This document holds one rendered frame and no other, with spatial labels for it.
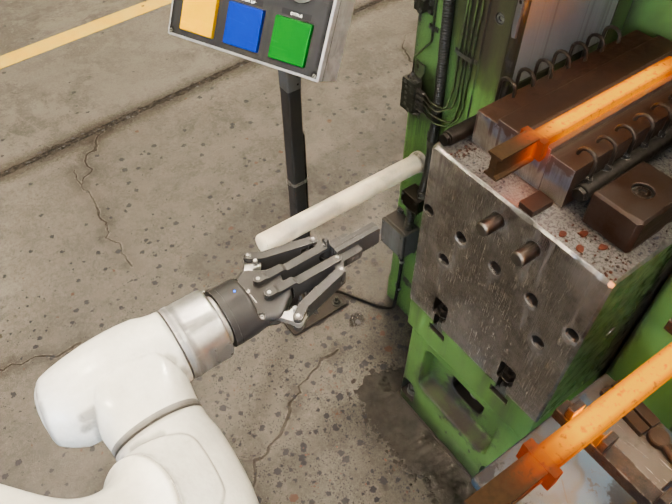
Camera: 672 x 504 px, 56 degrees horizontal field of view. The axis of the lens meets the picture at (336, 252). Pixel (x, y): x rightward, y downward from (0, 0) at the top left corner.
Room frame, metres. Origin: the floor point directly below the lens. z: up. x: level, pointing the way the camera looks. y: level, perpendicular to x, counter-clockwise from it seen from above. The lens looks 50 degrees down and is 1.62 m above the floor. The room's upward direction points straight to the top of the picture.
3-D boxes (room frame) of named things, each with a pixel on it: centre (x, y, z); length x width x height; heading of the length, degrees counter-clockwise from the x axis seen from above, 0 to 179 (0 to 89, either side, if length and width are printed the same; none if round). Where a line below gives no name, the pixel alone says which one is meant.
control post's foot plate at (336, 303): (1.17, 0.10, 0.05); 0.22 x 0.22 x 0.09; 36
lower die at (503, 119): (0.89, -0.46, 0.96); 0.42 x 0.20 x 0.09; 126
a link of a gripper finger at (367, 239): (0.53, -0.03, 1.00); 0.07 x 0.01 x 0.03; 126
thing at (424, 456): (0.74, -0.25, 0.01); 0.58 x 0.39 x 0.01; 36
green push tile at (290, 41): (1.01, 0.08, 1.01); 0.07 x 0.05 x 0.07; 61
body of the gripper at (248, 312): (0.44, 0.10, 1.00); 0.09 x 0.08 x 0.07; 126
